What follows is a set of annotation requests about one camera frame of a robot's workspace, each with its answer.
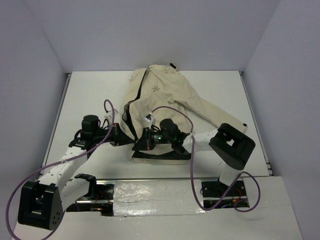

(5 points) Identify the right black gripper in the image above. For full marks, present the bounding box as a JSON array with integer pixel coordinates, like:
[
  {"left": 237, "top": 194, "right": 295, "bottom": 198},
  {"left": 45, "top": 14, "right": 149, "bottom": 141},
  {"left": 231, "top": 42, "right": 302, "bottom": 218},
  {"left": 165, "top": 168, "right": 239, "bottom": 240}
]
[{"left": 132, "top": 126, "right": 174, "bottom": 150}]

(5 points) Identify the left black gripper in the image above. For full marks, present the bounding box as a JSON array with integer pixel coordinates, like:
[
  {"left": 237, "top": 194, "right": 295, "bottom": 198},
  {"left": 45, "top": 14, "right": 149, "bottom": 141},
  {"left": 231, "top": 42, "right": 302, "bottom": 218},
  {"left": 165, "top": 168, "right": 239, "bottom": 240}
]
[{"left": 93, "top": 122, "right": 134, "bottom": 147}]

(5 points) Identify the cream jacket with black zipper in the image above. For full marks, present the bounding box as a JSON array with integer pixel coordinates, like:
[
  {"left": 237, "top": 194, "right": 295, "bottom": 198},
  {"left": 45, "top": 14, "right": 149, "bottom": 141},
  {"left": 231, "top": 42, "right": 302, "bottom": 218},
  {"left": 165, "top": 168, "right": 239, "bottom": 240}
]
[{"left": 120, "top": 62, "right": 250, "bottom": 166}]

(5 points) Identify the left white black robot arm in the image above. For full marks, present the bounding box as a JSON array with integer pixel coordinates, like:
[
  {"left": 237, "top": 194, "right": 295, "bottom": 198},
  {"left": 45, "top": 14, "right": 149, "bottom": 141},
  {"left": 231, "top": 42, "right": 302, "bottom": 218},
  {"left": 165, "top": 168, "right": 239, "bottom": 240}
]
[{"left": 17, "top": 115, "right": 134, "bottom": 231}]

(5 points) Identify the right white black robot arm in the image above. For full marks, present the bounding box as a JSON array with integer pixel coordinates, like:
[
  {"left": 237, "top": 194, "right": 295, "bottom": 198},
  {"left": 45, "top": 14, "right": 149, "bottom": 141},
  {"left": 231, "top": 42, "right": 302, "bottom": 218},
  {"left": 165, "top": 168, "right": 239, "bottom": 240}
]
[{"left": 132, "top": 118, "right": 256, "bottom": 196}]

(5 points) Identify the white foam front board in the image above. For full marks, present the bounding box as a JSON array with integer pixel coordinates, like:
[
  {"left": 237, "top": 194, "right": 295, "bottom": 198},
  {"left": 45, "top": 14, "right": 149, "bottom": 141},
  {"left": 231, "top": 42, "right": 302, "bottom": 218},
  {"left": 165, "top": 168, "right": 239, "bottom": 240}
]
[{"left": 14, "top": 176, "right": 302, "bottom": 240}]

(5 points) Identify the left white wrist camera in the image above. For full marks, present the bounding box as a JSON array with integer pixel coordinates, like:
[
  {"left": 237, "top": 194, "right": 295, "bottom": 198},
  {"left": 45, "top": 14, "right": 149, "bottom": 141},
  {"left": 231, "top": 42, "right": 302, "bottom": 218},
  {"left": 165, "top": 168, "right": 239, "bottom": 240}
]
[{"left": 104, "top": 109, "right": 119, "bottom": 122}]

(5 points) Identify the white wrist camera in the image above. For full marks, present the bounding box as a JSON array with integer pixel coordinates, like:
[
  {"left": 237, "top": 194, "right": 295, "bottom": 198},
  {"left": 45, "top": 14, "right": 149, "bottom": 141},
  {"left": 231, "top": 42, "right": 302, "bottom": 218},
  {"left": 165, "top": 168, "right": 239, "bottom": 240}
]
[
  {"left": 104, "top": 109, "right": 119, "bottom": 122},
  {"left": 144, "top": 113, "right": 156, "bottom": 130}
]

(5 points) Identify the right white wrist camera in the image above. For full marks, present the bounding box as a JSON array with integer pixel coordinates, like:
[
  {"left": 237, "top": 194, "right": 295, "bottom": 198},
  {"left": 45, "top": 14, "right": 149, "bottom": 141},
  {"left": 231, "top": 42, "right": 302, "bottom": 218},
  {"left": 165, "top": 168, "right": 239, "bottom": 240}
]
[{"left": 144, "top": 113, "right": 156, "bottom": 130}]

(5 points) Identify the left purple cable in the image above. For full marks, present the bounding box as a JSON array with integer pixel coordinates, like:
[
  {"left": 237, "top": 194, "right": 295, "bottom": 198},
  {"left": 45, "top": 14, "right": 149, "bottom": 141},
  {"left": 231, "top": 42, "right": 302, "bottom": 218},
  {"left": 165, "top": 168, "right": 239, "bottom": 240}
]
[{"left": 5, "top": 99, "right": 118, "bottom": 240}]

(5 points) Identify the purple cable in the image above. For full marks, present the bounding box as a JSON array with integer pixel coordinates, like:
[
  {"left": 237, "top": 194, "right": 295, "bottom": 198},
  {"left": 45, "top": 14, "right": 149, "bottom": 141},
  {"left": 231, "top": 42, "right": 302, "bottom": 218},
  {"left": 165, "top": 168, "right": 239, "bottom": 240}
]
[
  {"left": 149, "top": 105, "right": 261, "bottom": 213},
  {"left": 5, "top": 99, "right": 118, "bottom": 240}
]

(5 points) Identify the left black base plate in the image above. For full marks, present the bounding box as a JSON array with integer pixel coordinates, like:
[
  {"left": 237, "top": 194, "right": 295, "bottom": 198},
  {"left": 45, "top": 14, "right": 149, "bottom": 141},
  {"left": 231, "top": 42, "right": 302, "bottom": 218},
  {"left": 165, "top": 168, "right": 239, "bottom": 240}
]
[{"left": 66, "top": 181, "right": 115, "bottom": 217}]

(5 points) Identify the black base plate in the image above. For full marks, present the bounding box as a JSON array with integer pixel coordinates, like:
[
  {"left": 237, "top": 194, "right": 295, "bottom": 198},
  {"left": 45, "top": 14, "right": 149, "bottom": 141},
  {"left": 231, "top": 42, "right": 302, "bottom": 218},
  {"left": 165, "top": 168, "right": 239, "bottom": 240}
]
[
  {"left": 200, "top": 178, "right": 251, "bottom": 210},
  {"left": 66, "top": 181, "right": 115, "bottom": 217}
]

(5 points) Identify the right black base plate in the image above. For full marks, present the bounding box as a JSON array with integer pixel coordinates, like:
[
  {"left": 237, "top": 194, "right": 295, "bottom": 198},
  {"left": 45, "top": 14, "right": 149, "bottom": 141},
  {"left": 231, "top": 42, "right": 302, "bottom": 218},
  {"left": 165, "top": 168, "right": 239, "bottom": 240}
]
[{"left": 200, "top": 178, "right": 251, "bottom": 210}]

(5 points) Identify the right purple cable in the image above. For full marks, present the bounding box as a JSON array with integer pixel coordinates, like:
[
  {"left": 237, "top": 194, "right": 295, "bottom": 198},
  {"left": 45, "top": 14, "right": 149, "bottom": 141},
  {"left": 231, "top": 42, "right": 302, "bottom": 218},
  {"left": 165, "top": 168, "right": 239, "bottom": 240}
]
[{"left": 149, "top": 105, "right": 261, "bottom": 213}]

